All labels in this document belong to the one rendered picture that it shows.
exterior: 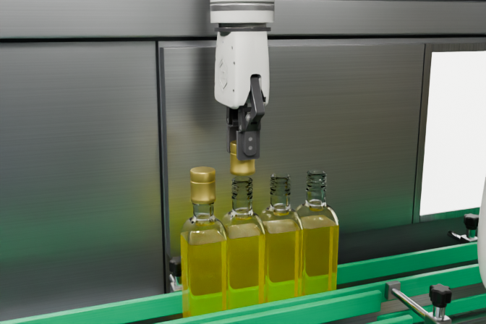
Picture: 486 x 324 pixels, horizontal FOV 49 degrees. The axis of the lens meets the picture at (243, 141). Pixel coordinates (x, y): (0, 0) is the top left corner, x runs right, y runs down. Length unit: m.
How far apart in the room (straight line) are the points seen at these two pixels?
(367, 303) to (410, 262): 0.17
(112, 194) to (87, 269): 0.13
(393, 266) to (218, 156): 0.36
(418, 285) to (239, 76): 0.45
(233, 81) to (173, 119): 0.18
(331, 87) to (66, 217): 0.48
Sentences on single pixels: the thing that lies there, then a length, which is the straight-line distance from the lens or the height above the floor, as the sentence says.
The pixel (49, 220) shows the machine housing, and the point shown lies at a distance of 0.88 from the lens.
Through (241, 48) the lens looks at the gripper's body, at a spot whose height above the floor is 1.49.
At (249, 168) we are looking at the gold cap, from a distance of 0.73.
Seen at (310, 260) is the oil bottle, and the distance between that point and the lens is 0.80.
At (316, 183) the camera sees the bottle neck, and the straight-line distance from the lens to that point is 0.78.
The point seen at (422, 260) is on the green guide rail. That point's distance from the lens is 1.01.
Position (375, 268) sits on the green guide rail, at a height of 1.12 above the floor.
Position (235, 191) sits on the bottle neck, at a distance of 0.74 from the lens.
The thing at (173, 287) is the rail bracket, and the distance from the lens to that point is 0.84.
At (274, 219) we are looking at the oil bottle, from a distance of 0.76.
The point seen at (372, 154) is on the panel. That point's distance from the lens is 0.99.
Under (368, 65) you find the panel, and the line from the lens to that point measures 0.95.
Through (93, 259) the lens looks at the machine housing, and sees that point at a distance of 0.91.
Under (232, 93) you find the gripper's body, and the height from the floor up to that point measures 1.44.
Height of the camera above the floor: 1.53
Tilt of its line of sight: 13 degrees down
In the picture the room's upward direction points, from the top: straight up
